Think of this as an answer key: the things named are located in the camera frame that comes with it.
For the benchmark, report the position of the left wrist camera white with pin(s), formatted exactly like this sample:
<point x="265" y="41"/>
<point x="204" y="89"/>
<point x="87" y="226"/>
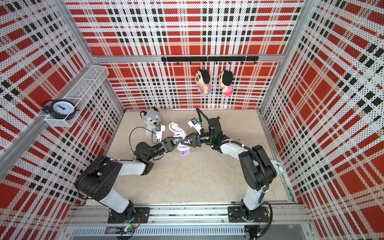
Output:
<point x="159" y="129"/>

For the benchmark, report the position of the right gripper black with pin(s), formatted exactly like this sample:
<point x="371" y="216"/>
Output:
<point x="197" y="141"/>

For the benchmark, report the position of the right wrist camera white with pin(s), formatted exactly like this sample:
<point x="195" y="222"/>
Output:
<point x="195" y="123"/>

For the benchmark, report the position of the doll with blue shorts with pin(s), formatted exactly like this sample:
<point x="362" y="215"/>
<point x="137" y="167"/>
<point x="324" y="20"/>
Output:
<point x="202" y="79"/>

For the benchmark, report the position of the grey husky plush toy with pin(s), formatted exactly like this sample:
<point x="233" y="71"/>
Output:
<point x="151" y="118"/>

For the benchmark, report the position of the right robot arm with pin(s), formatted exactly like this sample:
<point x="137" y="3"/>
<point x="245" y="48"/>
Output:
<point x="258" y="169"/>

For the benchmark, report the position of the white wire basket shelf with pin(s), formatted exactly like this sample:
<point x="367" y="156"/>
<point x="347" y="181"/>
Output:
<point x="81" y="93"/>

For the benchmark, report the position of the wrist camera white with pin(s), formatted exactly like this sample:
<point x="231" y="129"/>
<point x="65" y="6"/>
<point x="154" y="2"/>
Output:
<point x="159" y="129"/>
<point x="195" y="123"/>

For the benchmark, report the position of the doll with pink shorts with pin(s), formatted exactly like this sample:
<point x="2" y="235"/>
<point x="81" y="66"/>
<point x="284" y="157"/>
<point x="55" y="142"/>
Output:
<point x="226" y="82"/>

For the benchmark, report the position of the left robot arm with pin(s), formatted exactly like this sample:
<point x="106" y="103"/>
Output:
<point x="98" y="180"/>

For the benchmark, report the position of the black alarm clock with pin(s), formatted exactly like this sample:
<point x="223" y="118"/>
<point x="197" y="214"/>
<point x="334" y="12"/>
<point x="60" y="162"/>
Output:
<point x="60" y="109"/>

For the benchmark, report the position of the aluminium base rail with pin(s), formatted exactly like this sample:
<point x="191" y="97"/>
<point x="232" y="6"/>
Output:
<point x="283" y="222"/>

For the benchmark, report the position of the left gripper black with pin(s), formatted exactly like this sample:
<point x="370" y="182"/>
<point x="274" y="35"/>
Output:
<point x="168" y="145"/>

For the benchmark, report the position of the black hook rail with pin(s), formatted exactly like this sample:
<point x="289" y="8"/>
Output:
<point x="210" y="59"/>

